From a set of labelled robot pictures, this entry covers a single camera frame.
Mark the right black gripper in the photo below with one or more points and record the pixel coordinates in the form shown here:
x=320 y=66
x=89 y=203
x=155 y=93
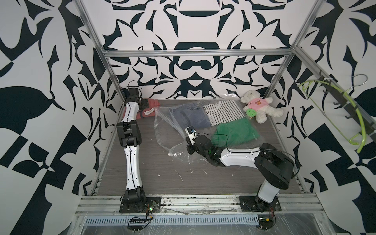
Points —
x=189 y=148

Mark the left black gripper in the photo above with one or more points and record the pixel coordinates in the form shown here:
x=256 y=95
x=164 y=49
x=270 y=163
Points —
x=144 y=104

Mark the red tank top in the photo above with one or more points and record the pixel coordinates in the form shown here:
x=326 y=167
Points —
x=148 y=108

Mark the blue tank top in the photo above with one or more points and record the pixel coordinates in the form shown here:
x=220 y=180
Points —
x=187 y=115

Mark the clear plastic vacuum bag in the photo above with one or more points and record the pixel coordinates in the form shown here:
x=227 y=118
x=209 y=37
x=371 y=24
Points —
x=173 y=139

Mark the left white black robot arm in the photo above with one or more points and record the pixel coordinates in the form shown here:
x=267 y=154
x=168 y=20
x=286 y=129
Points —
x=130 y=139

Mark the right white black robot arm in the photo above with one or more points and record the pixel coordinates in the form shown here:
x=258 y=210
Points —
x=275 y=166

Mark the black white striped shirt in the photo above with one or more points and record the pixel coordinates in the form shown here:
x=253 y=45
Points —
x=223 y=111

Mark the green folded garment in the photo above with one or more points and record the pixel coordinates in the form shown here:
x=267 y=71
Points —
x=234 y=133

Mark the white teddy bear pink shirt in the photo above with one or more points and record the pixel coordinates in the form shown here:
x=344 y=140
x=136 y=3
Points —
x=258 y=107

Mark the green clothes hanger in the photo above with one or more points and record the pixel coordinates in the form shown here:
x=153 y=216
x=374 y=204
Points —
x=358 y=139

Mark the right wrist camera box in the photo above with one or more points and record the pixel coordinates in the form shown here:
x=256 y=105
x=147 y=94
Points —
x=191 y=133

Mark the aluminium frame crossbar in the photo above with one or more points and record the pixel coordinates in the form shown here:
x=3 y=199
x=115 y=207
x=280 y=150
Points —
x=203 y=52

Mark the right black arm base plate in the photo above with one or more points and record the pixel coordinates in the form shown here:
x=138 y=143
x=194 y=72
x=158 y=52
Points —
x=255 y=204

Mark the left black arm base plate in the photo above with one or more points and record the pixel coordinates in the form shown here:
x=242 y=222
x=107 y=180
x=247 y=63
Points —
x=137 y=206

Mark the white slotted cable duct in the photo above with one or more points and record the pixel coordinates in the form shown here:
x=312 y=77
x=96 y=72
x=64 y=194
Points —
x=163 y=220

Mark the black wall hook rack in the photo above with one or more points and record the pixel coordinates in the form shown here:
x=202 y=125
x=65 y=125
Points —
x=343 y=102

